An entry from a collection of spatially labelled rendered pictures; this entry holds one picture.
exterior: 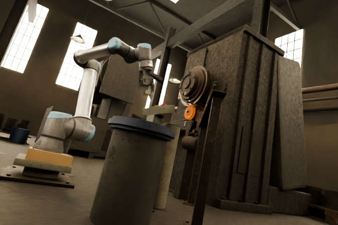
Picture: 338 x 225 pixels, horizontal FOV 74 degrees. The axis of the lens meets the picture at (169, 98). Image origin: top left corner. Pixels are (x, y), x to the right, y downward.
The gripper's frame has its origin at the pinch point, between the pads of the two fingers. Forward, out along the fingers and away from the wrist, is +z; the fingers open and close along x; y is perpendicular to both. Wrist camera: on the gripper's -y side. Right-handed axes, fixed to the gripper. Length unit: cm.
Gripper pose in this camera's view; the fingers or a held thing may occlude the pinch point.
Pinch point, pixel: (151, 97)
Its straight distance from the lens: 152.4
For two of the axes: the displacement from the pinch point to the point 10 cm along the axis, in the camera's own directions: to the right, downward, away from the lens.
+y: -8.5, 0.4, -5.3
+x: 5.2, -1.2, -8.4
